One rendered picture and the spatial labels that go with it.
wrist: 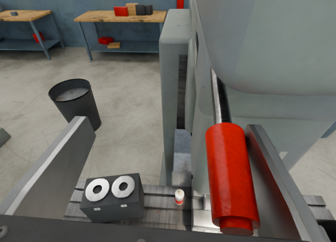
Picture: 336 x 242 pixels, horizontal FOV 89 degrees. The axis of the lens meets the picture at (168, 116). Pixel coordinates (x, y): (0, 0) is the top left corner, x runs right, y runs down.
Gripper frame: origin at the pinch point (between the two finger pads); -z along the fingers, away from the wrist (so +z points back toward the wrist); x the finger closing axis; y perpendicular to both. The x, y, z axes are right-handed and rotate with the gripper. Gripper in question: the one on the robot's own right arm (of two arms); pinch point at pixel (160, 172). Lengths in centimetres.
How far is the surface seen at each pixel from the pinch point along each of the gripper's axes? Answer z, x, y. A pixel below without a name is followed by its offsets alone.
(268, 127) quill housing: -14.7, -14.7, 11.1
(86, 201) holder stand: -19, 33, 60
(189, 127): -33.8, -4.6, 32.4
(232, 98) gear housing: -11.2, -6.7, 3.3
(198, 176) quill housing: -15.5, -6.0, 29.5
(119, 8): -385, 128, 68
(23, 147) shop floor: -114, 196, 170
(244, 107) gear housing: -11.2, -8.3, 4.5
